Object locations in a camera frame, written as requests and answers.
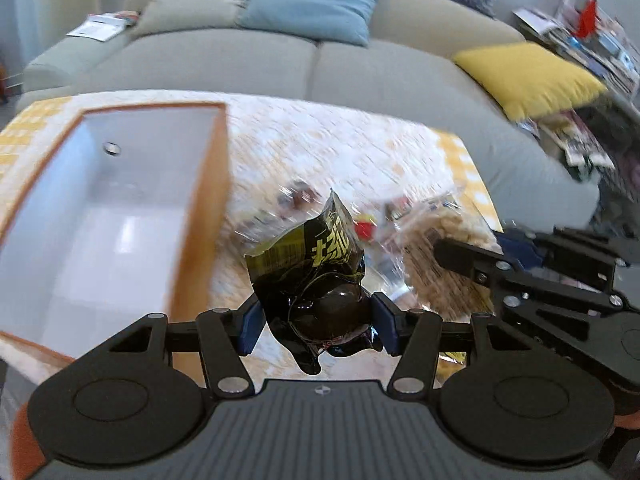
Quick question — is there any black yellow snack packet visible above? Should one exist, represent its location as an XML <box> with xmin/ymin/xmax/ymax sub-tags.
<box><xmin>244</xmin><ymin>191</ymin><xmax>383</xmax><ymax>375</ymax></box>

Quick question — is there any bagged sliced bread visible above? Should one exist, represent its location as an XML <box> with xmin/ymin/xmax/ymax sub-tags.
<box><xmin>385</xmin><ymin>193</ymin><xmax>502</xmax><ymax>322</ymax></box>

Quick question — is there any printed tote bag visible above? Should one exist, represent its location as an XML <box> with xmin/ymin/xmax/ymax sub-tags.
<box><xmin>516</xmin><ymin>110</ymin><xmax>615</xmax><ymax>182</ymax></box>

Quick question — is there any orange white storage box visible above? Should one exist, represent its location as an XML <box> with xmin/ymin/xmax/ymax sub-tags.
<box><xmin>1</xmin><ymin>103</ymin><xmax>230</xmax><ymax>358</ymax></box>

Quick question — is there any round chocolate cake packet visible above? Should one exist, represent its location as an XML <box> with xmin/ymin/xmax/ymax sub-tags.
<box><xmin>277</xmin><ymin>180</ymin><xmax>320</xmax><ymax>214</ymax></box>

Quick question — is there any lace yellow checked tablecloth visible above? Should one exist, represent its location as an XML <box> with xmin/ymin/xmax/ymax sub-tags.
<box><xmin>0</xmin><ymin>90</ymin><xmax>504</xmax><ymax>391</ymax></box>

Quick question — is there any yellow cushion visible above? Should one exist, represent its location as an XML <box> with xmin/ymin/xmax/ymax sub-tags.
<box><xmin>454</xmin><ymin>42</ymin><xmax>606</xmax><ymax>122</ymax></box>

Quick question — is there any grey green sofa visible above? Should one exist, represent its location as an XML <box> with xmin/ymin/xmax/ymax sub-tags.
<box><xmin>20</xmin><ymin>0</ymin><xmax>600</xmax><ymax>230</ymax></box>

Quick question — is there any cluttered side shelf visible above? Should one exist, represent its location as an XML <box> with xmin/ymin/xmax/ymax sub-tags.
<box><xmin>512</xmin><ymin>0</ymin><xmax>639</xmax><ymax>105</ymax></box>

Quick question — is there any blue cushion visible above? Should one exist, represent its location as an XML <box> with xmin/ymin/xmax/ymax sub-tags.
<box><xmin>239</xmin><ymin>0</ymin><xmax>378</xmax><ymax>47</ymax></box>

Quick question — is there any white leaflet on sofa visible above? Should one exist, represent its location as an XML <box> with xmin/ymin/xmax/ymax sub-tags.
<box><xmin>66</xmin><ymin>11</ymin><xmax>140</xmax><ymax>42</ymax></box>

